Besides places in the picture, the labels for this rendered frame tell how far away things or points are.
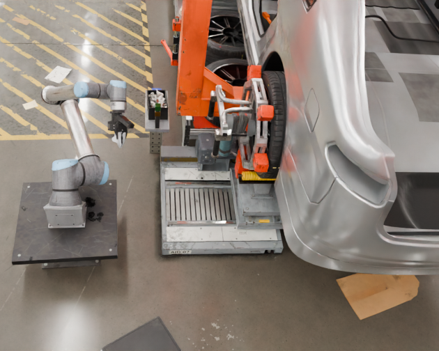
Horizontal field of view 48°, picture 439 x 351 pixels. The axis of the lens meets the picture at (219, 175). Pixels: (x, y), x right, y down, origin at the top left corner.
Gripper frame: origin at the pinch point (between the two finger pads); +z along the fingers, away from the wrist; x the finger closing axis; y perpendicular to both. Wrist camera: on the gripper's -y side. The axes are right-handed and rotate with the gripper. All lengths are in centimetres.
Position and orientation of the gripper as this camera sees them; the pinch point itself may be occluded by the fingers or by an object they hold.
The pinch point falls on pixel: (121, 145)
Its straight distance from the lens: 285.8
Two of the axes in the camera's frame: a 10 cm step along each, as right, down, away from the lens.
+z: -0.1, 10.0, 0.8
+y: -8.4, -0.5, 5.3
